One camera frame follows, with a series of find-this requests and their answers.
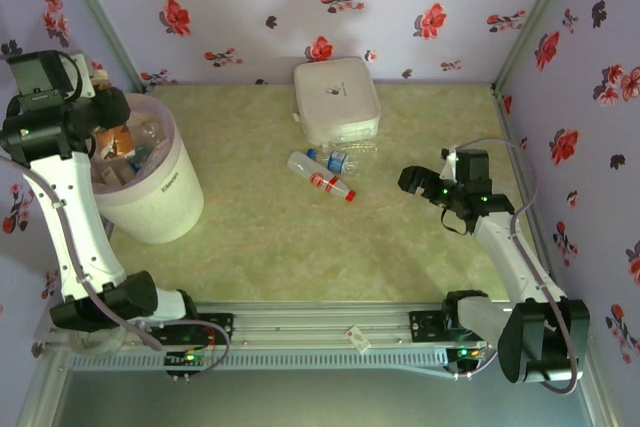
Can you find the brown label plastic bottle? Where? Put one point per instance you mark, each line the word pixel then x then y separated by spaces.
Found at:
pixel 117 142

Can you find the clear ribbed unlabelled bottle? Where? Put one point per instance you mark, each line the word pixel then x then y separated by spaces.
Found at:
pixel 357 145

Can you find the white bin with lilac liner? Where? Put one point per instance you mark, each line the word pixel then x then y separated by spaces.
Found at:
pixel 165 197

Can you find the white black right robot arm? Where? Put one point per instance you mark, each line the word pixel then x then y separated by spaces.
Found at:
pixel 515 262

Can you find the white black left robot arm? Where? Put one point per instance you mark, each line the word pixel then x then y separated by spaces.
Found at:
pixel 65 217

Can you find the white bottle red label red cap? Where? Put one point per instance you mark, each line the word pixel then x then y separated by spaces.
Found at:
pixel 317 179

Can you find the white zipped storage case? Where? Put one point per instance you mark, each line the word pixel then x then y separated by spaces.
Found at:
pixel 335 97

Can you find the small circuit board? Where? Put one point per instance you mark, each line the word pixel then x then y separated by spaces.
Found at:
pixel 462 353
pixel 187 358

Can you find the white paper tag red mark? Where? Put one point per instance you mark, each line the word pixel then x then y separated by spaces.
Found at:
pixel 359 339

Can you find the clear tape roll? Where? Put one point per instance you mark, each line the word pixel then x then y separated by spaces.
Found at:
pixel 100 347

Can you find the grey metal panel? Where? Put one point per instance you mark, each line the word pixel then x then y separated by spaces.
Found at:
pixel 320 397

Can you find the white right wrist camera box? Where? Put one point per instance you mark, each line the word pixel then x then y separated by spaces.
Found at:
pixel 447 162

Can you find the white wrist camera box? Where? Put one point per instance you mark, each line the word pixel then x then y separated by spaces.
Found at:
pixel 447 162
pixel 85 74

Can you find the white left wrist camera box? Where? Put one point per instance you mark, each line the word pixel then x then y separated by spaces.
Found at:
pixel 85 74

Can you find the aluminium corner post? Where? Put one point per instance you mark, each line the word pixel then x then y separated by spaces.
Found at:
pixel 539 12
pixel 96 12

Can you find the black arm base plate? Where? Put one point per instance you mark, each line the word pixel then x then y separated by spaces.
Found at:
pixel 220 329
pixel 425 327

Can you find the aluminium front rail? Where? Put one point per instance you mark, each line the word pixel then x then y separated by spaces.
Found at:
pixel 300 322

